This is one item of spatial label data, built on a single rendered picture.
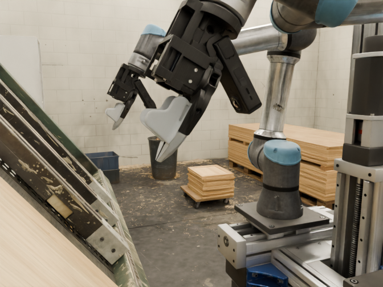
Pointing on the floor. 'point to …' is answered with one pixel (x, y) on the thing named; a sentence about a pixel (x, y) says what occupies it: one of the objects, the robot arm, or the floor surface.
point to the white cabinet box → (24, 63)
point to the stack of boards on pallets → (321, 151)
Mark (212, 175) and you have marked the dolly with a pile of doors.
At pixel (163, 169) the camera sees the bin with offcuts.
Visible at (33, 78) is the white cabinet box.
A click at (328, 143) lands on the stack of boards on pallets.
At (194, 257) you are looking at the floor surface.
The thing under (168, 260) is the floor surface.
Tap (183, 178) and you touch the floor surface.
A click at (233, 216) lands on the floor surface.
